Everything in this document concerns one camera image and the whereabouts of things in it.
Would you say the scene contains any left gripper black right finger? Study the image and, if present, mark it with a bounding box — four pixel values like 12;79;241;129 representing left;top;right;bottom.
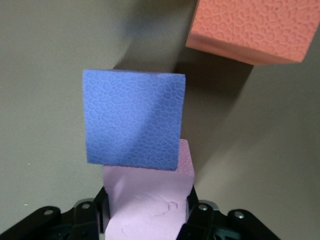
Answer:
176;187;278;240

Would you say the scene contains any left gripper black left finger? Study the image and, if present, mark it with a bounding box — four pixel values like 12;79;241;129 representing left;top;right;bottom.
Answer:
0;186;112;240

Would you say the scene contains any pink foam cube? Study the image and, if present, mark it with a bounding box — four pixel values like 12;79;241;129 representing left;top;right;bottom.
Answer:
102;138;196;240

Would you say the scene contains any purple foam cube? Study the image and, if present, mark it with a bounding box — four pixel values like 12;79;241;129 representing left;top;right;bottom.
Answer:
82;68;187;172

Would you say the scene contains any orange foam cube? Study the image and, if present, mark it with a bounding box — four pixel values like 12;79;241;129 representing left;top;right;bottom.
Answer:
185;0;320;66

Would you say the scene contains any brown table cover sheet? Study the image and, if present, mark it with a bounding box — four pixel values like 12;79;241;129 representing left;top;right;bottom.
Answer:
0;0;320;240

